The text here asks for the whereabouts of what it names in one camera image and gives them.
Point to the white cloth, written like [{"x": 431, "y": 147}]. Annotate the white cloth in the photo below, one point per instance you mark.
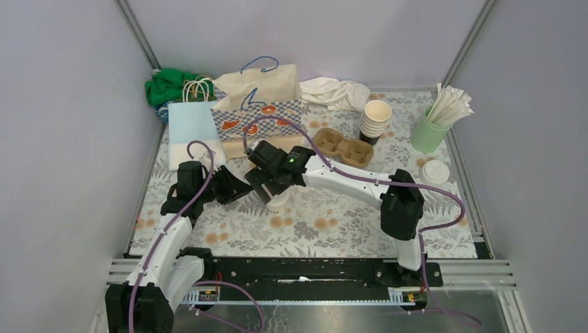
[{"x": 335, "y": 94}]

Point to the stack of brown cup carriers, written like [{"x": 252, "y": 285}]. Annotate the stack of brown cup carriers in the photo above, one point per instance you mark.
[{"x": 352, "y": 152}]

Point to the bundle of white wrapped straws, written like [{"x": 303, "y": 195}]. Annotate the bundle of white wrapped straws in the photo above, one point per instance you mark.
[{"x": 450, "y": 105}]

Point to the stack of white lids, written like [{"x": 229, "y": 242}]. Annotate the stack of white lids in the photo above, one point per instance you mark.
[{"x": 434, "y": 173}]

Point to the blue checkered paper bag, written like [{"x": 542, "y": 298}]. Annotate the blue checkered paper bag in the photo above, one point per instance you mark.
[{"x": 257, "y": 101}]

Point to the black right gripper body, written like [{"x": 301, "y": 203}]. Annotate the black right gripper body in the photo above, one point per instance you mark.
[{"x": 256, "y": 177}]

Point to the green cloth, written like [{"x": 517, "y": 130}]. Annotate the green cloth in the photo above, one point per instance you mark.
[{"x": 167, "y": 84}]

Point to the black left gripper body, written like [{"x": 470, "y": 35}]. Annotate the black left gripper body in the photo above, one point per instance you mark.
[{"x": 220, "y": 185}]

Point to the green straw holder cup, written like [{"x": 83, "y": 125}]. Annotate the green straw holder cup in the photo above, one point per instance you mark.
[{"x": 426, "y": 137}]

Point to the white paper coffee cup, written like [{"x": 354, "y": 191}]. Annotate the white paper coffee cup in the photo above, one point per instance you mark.
[{"x": 278, "y": 202}]

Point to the floral tablecloth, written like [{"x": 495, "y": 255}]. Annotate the floral tablecloth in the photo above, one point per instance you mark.
[{"x": 316, "y": 222}]

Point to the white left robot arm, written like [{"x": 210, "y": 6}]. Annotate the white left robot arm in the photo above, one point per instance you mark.
[{"x": 146, "y": 301}]

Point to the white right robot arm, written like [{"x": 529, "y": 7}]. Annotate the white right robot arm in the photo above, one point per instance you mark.
[{"x": 396, "y": 196}]

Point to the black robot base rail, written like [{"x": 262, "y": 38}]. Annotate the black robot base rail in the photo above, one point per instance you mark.
[{"x": 311, "y": 279}]

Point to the light blue paper bag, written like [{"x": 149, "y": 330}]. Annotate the light blue paper bag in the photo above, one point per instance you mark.
[{"x": 191, "y": 120}]

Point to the stack of black paper cups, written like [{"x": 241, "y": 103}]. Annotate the stack of black paper cups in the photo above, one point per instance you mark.
[{"x": 374, "y": 121}]

